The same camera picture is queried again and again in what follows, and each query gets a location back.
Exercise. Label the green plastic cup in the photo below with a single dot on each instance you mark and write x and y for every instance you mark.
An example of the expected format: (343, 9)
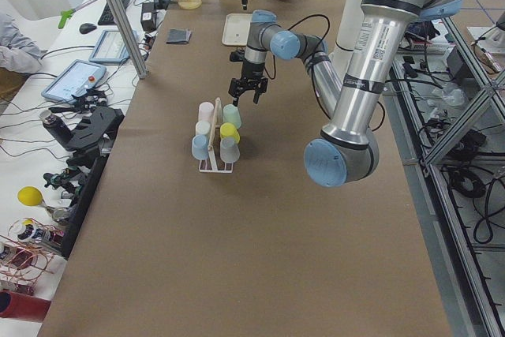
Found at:
(231, 114)

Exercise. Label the yellow plastic cup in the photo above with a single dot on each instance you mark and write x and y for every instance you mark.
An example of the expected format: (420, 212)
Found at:
(228, 129)

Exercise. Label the pink plastic cup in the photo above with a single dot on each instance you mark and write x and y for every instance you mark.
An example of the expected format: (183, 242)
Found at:
(206, 112)

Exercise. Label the cream rabbit tray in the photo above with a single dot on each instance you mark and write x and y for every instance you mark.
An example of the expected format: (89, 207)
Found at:
(236, 29)

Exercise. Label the cream plastic cup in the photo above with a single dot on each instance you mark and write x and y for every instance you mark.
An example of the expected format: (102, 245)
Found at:
(203, 128)

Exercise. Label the grey plastic cup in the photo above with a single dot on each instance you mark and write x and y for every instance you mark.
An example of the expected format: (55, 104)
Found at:
(229, 151)

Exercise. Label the light blue plastic cup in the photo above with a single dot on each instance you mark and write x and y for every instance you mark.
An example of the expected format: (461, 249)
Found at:
(200, 147)

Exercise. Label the grey purple folded cloth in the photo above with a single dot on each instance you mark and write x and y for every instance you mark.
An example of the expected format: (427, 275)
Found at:
(178, 36)

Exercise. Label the black power adapter box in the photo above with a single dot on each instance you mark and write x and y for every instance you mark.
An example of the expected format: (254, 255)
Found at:
(148, 17)

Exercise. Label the upper teach pendant tablet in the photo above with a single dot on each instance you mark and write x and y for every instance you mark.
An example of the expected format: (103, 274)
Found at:
(109, 49)

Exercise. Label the teach pendant tablet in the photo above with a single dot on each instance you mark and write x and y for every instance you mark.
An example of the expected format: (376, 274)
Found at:
(109, 49)
(76, 79)

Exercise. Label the black computer mouse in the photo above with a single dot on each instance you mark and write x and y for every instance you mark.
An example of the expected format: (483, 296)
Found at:
(86, 28)

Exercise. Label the lower teach pendant tablet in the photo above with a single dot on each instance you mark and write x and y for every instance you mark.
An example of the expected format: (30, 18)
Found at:
(76, 79)

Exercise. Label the yellow ball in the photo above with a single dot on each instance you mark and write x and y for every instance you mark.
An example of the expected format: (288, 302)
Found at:
(30, 196)

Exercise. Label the red cylinder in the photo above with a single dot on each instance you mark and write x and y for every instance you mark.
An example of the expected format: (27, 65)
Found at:
(23, 307)

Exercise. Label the white wire cup rack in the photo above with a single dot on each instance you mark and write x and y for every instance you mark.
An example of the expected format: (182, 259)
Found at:
(213, 164)

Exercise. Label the aluminium frame post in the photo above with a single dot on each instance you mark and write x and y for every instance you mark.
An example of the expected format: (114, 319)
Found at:
(124, 27)

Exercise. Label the green handled reacher stick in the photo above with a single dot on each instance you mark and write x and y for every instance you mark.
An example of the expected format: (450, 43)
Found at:
(67, 14)

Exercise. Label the copper wire rack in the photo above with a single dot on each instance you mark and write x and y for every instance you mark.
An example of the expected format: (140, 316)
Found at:
(28, 254)

